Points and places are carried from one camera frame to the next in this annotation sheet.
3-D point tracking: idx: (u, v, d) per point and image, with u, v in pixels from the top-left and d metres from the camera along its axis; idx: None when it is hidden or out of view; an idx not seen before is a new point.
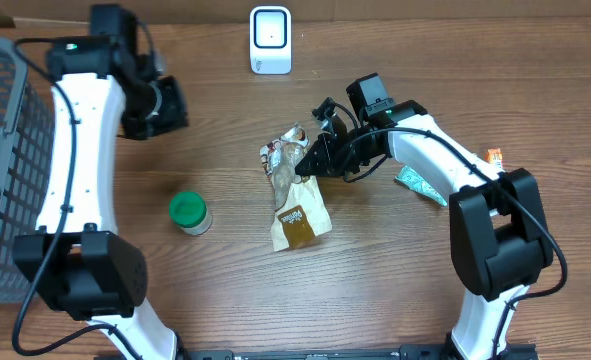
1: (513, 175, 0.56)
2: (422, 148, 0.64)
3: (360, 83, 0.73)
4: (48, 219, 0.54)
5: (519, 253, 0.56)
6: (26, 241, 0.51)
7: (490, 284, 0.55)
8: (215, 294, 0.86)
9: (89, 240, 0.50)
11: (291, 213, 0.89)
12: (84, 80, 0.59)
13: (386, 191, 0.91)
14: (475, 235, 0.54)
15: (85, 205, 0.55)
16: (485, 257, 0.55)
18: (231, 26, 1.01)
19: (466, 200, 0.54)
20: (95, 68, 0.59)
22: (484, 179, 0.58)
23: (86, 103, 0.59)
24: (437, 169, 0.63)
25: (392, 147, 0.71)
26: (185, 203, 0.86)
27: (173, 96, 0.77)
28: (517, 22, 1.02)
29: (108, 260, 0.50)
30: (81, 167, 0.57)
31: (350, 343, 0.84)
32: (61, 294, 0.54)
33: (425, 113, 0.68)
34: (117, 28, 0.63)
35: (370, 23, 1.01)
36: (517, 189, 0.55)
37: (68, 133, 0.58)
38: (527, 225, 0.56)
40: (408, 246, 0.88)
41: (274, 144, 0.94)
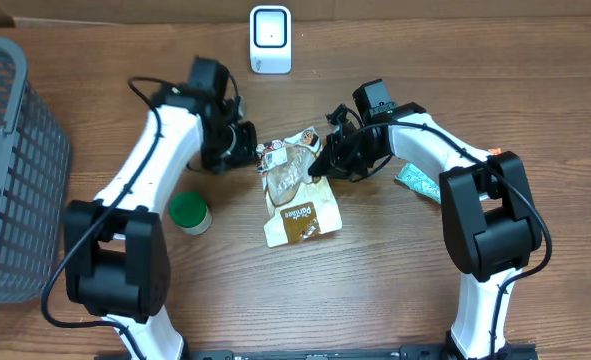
1: (501, 156, 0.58)
2: (418, 138, 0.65)
3: (366, 87, 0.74)
4: (108, 194, 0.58)
5: (508, 233, 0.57)
6: (82, 204, 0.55)
7: (479, 262, 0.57)
8: (215, 294, 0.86)
9: (137, 217, 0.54)
11: (298, 209, 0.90)
12: (178, 115, 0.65)
13: (386, 190, 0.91)
14: (464, 212, 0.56)
15: (143, 195, 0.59)
16: (474, 234, 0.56)
18: (231, 26, 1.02)
19: (454, 178, 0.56)
20: (188, 108, 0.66)
22: (474, 160, 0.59)
23: (173, 126, 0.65)
24: (432, 158, 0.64)
25: (392, 143, 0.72)
26: (185, 203, 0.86)
27: (247, 139, 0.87)
28: (517, 22, 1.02)
29: (150, 240, 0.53)
30: (150, 167, 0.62)
31: (350, 343, 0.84)
32: (87, 274, 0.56)
33: (425, 112, 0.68)
34: (212, 81, 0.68)
35: (370, 22, 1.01)
36: (504, 169, 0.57)
37: (150, 143, 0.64)
38: (515, 204, 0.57)
40: (408, 246, 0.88)
41: (273, 144, 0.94)
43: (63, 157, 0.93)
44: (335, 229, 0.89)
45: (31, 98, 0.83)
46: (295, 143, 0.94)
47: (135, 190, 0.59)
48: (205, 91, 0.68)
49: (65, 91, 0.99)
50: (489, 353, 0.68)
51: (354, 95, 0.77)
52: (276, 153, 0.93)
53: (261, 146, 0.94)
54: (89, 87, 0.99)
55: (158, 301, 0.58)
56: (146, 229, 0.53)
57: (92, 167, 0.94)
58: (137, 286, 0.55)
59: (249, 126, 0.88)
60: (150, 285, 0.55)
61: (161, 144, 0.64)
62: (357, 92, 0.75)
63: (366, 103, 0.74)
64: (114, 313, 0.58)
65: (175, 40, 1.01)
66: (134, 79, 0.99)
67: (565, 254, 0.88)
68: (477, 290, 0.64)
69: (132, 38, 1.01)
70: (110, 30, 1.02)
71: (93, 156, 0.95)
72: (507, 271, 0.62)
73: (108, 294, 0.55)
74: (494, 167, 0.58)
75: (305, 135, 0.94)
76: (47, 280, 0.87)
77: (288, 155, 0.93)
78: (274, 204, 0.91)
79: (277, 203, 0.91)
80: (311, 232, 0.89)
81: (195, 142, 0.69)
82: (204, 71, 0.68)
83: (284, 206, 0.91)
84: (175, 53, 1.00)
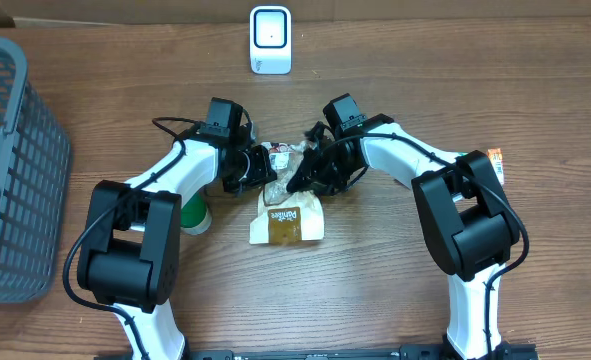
1: (469, 157, 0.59)
2: (386, 147, 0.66)
3: (335, 103, 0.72)
4: (134, 179, 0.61)
5: (485, 230, 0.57)
6: (110, 184, 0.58)
7: (461, 261, 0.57)
8: (215, 294, 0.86)
9: (161, 196, 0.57)
11: (284, 211, 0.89)
12: (201, 145, 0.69)
13: (384, 191, 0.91)
14: (439, 214, 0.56)
15: (168, 187, 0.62)
16: (453, 234, 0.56)
18: (231, 26, 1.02)
19: (426, 182, 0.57)
20: (210, 143, 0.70)
22: (444, 164, 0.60)
23: (196, 149, 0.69)
24: (403, 165, 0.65)
25: (365, 155, 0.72)
26: (192, 207, 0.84)
27: (260, 161, 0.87)
28: (516, 22, 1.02)
29: (170, 214, 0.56)
30: (172, 171, 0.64)
31: (350, 343, 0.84)
32: (102, 251, 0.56)
33: (394, 122, 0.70)
34: (227, 122, 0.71)
35: (370, 23, 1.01)
36: (472, 169, 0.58)
37: (171, 155, 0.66)
38: (488, 203, 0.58)
40: (408, 246, 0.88)
41: (279, 145, 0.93)
43: (63, 157, 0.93)
44: (318, 239, 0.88)
45: (31, 98, 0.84)
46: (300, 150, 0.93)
47: (161, 180, 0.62)
48: (220, 131, 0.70)
49: (65, 92, 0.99)
50: (488, 352, 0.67)
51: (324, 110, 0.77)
52: (280, 155, 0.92)
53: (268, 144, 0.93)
54: (89, 87, 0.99)
55: (165, 291, 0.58)
56: (167, 208, 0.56)
57: (92, 167, 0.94)
58: (149, 264, 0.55)
59: (261, 148, 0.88)
60: (162, 268, 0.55)
61: (186, 161, 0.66)
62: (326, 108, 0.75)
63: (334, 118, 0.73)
64: (121, 301, 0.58)
65: (175, 40, 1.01)
66: (134, 80, 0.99)
67: (565, 254, 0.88)
68: (464, 290, 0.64)
69: (132, 38, 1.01)
70: (110, 30, 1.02)
71: (93, 156, 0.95)
72: (491, 267, 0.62)
73: (119, 277, 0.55)
74: (464, 168, 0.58)
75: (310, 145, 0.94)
76: (47, 280, 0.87)
77: (291, 162, 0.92)
78: (264, 203, 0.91)
79: (268, 204, 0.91)
80: (293, 237, 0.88)
81: (210, 172, 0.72)
82: (220, 112, 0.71)
83: (274, 206, 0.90)
84: (175, 53, 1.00)
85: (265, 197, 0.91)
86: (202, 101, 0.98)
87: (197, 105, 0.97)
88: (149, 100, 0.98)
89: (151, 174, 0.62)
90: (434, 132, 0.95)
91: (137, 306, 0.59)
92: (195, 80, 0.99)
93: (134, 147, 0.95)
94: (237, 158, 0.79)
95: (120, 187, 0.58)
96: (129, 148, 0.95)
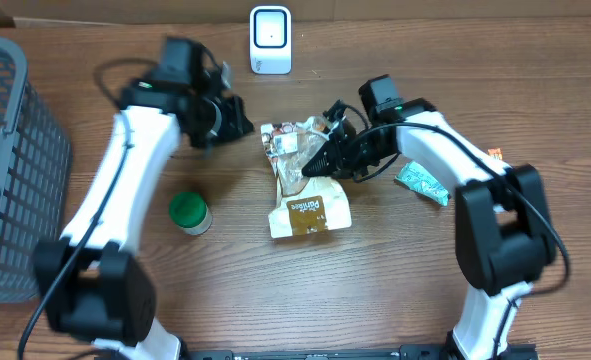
1: (519, 171, 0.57)
2: (427, 140, 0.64)
3: (372, 83, 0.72)
4: (78, 227, 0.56)
5: (523, 250, 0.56)
6: (51, 247, 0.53)
7: (493, 279, 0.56)
8: (215, 294, 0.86)
9: (106, 258, 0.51)
11: (306, 202, 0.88)
12: (146, 113, 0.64)
13: (386, 190, 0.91)
14: (480, 230, 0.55)
15: (114, 222, 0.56)
16: (489, 253, 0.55)
18: (232, 26, 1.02)
19: (470, 193, 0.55)
20: (160, 105, 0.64)
22: (490, 174, 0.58)
23: (144, 133, 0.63)
24: (443, 163, 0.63)
25: (400, 142, 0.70)
26: (185, 203, 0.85)
27: (232, 113, 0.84)
28: (516, 22, 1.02)
29: (122, 280, 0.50)
30: (119, 193, 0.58)
31: (350, 343, 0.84)
32: (65, 313, 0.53)
33: (435, 110, 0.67)
34: (184, 63, 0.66)
35: (370, 23, 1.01)
36: (522, 184, 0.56)
37: (119, 154, 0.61)
38: (529, 220, 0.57)
40: (408, 246, 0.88)
41: (283, 127, 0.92)
43: (63, 157, 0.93)
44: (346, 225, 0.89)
45: (31, 98, 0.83)
46: (306, 129, 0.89)
47: (105, 219, 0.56)
48: (178, 76, 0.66)
49: (65, 92, 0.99)
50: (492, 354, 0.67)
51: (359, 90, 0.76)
52: (286, 137, 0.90)
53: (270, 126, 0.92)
54: (90, 87, 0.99)
55: (143, 325, 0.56)
56: (117, 272, 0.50)
57: (93, 167, 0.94)
58: (117, 320, 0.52)
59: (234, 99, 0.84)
60: (132, 320, 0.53)
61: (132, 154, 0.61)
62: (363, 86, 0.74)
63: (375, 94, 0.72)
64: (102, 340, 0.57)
65: None
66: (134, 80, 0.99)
67: None
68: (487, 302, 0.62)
69: (132, 38, 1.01)
70: (110, 30, 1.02)
71: (94, 157, 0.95)
72: (519, 286, 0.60)
73: (91, 332, 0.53)
74: (512, 181, 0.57)
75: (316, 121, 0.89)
76: None
77: (299, 144, 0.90)
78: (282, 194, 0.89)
79: (285, 193, 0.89)
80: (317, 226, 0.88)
81: (171, 140, 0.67)
82: (177, 53, 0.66)
83: (292, 197, 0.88)
84: None
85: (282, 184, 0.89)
86: None
87: None
88: None
89: (91, 218, 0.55)
90: None
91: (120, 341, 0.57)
92: None
93: None
94: (203, 111, 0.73)
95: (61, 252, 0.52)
96: None
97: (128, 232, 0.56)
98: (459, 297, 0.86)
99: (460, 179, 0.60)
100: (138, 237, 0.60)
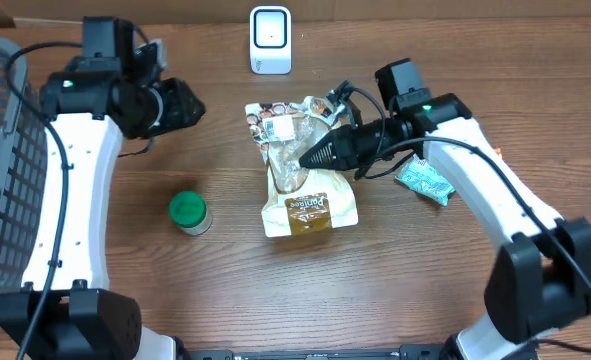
1: (572, 226, 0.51)
2: (463, 164, 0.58)
3: (393, 69, 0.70)
4: (34, 274, 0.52)
5: (562, 309, 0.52)
6: (15, 296, 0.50)
7: (525, 334, 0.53)
8: (215, 294, 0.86)
9: (77, 298, 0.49)
11: (307, 199, 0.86)
12: (77, 121, 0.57)
13: (385, 191, 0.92)
14: (523, 291, 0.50)
15: (72, 257, 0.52)
16: (528, 314, 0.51)
18: (232, 27, 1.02)
19: (519, 256, 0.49)
20: (91, 106, 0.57)
22: (540, 227, 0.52)
23: (80, 147, 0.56)
24: (482, 197, 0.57)
25: (426, 152, 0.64)
26: (186, 203, 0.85)
27: (176, 99, 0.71)
28: (516, 22, 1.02)
29: (98, 317, 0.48)
30: (70, 225, 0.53)
31: (350, 343, 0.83)
32: (50, 350, 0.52)
33: (469, 117, 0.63)
34: (111, 47, 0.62)
35: (370, 23, 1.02)
36: (575, 242, 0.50)
37: (58, 178, 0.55)
38: (576, 279, 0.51)
40: (408, 246, 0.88)
41: (274, 107, 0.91)
43: None
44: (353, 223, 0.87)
45: (31, 98, 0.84)
46: (303, 109, 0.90)
47: (64, 259, 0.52)
48: (107, 65, 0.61)
49: None
50: None
51: (379, 75, 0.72)
52: (276, 120, 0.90)
53: (258, 106, 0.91)
54: None
55: (131, 343, 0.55)
56: (90, 311, 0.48)
57: None
58: (104, 349, 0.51)
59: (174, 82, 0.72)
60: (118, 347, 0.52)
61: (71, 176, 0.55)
62: (388, 71, 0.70)
63: (399, 81, 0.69)
64: None
65: (175, 40, 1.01)
66: None
67: None
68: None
69: None
70: None
71: None
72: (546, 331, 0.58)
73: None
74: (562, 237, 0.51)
75: (315, 102, 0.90)
76: None
77: (295, 131, 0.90)
78: (278, 188, 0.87)
79: (281, 189, 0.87)
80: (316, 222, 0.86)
81: (116, 144, 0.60)
82: (100, 38, 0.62)
83: (289, 194, 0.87)
84: (175, 53, 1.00)
85: (274, 174, 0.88)
86: (202, 101, 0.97)
87: None
88: None
89: (48, 262, 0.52)
90: None
91: None
92: (194, 80, 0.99)
93: (134, 148, 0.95)
94: (143, 101, 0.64)
95: (30, 301, 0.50)
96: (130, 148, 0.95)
97: (94, 271, 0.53)
98: (459, 297, 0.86)
99: (503, 229, 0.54)
100: (106, 266, 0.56)
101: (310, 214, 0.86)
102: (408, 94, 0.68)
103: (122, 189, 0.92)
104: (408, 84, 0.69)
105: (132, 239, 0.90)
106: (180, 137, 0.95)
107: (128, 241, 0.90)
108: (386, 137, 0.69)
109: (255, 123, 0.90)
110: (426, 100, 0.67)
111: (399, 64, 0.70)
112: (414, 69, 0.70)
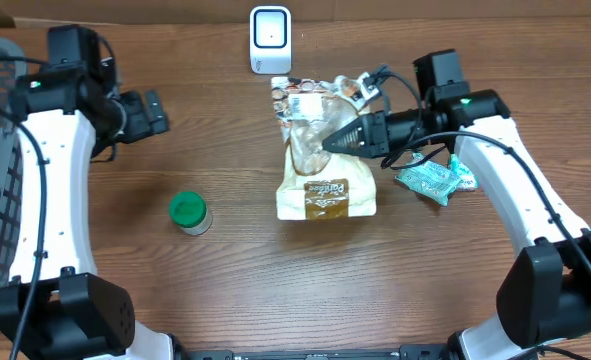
1: None
2: (495, 163, 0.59)
3: (434, 59, 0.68)
4: (21, 269, 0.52)
5: (575, 318, 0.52)
6: (1, 292, 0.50)
7: (534, 339, 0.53)
8: (215, 294, 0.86)
9: (67, 284, 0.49)
11: (330, 184, 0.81)
12: (48, 118, 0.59)
13: (386, 191, 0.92)
14: (541, 298, 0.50)
15: (55, 248, 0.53)
16: (540, 320, 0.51)
18: (232, 27, 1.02)
19: (540, 261, 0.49)
20: (62, 103, 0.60)
22: (565, 235, 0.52)
23: (54, 142, 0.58)
24: (510, 198, 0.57)
25: (457, 146, 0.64)
26: (185, 203, 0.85)
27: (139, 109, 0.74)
28: (516, 22, 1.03)
29: (89, 302, 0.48)
30: (53, 216, 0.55)
31: (350, 343, 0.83)
32: (44, 345, 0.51)
33: (507, 117, 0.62)
34: (75, 51, 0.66)
35: (370, 23, 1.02)
36: None
37: (36, 174, 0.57)
38: None
40: (408, 246, 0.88)
41: (303, 83, 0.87)
43: None
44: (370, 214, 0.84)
45: None
46: (334, 89, 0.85)
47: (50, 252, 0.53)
48: (71, 66, 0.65)
49: None
50: None
51: (420, 63, 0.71)
52: (305, 98, 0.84)
53: (285, 81, 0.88)
54: None
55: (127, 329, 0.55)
56: (81, 295, 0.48)
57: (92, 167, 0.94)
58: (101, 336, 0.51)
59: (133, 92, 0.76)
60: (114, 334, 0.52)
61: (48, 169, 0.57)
62: (430, 60, 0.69)
63: (441, 71, 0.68)
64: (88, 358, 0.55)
65: (175, 40, 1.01)
66: (134, 79, 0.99)
67: None
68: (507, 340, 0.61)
69: (132, 38, 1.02)
70: (111, 29, 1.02)
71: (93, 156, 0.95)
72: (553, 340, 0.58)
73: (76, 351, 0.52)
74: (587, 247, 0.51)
75: (346, 83, 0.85)
76: None
77: (323, 111, 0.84)
78: (297, 170, 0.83)
79: (301, 171, 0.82)
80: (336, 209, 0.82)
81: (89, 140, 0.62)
82: (63, 45, 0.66)
83: (309, 177, 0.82)
84: (175, 53, 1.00)
85: (294, 155, 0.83)
86: (202, 101, 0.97)
87: (197, 105, 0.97)
88: None
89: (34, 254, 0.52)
90: None
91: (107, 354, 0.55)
92: (194, 79, 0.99)
93: (134, 148, 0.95)
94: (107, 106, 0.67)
95: (19, 295, 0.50)
96: (130, 148, 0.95)
97: (80, 259, 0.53)
98: (459, 297, 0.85)
99: (528, 232, 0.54)
100: (93, 260, 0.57)
101: (329, 200, 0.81)
102: (447, 86, 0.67)
103: (122, 189, 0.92)
104: (449, 75, 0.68)
105: (132, 239, 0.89)
106: (180, 137, 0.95)
107: (128, 241, 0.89)
108: (420, 128, 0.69)
109: (280, 97, 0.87)
110: (466, 94, 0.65)
111: (443, 53, 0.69)
112: (457, 60, 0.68)
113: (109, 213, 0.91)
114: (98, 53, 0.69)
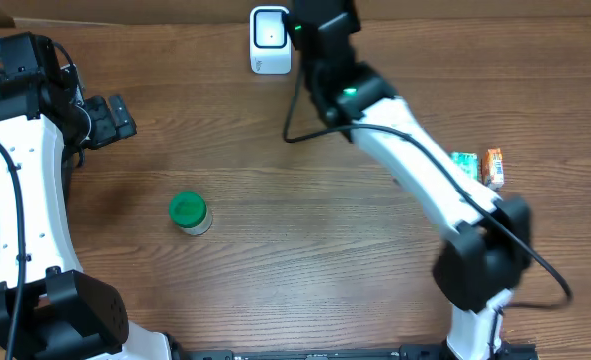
1: (506, 203, 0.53)
2: (398, 153, 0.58)
3: (322, 30, 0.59)
4: (6, 274, 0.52)
5: (506, 273, 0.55)
6: None
7: (476, 302, 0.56)
8: (215, 294, 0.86)
9: (54, 284, 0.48)
11: None
12: (14, 126, 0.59)
13: (386, 190, 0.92)
14: (472, 265, 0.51)
15: (36, 249, 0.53)
16: (476, 287, 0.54)
18: (231, 27, 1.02)
19: (463, 243, 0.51)
20: (24, 110, 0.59)
22: (479, 211, 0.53)
23: (23, 147, 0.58)
24: (419, 185, 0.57)
25: (356, 139, 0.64)
26: (185, 203, 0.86)
27: (106, 114, 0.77)
28: (516, 22, 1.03)
29: (79, 300, 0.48)
30: (31, 219, 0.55)
31: (350, 343, 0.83)
32: (39, 349, 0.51)
33: (396, 97, 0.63)
34: (30, 58, 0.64)
35: (370, 23, 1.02)
36: (509, 215, 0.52)
37: (8, 180, 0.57)
38: (516, 249, 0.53)
40: (408, 246, 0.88)
41: None
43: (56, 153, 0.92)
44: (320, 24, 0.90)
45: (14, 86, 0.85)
46: None
47: (33, 254, 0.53)
48: (29, 73, 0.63)
49: None
50: None
51: (306, 22, 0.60)
52: None
53: None
54: (88, 86, 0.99)
55: (121, 326, 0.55)
56: (69, 292, 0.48)
57: (92, 167, 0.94)
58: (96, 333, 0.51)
59: (97, 96, 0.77)
60: (108, 331, 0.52)
61: (21, 176, 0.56)
62: (319, 32, 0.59)
63: (330, 45, 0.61)
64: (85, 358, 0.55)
65: (175, 40, 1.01)
66: (134, 79, 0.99)
67: (565, 254, 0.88)
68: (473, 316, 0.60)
69: (132, 38, 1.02)
70: (110, 30, 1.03)
71: (93, 156, 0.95)
72: (501, 296, 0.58)
73: (72, 352, 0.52)
74: (499, 216, 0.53)
75: None
76: None
77: None
78: None
79: None
80: None
81: (60, 145, 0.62)
82: (18, 52, 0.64)
83: None
84: (175, 53, 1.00)
85: None
86: (202, 101, 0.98)
87: (197, 105, 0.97)
88: (149, 100, 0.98)
89: (17, 258, 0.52)
90: (434, 132, 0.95)
91: (104, 352, 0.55)
92: (194, 79, 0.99)
93: (134, 148, 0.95)
94: (73, 113, 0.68)
95: (8, 302, 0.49)
96: (129, 148, 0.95)
97: (64, 258, 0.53)
98: None
99: (446, 219, 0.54)
100: (77, 260, 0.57)
101: None
102: (335, 61, 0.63)
103: (122, 189, 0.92)
104: (336, 46, 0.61)
105: (132, 239, 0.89)
106: (180, 138, 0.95)
107: (128, 241, 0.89)
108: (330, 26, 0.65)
109: None
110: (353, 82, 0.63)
111: (329, 19, 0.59)
112: (346, 25, 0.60)
113: (109, 213, 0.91)
114: (54, 58, 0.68)
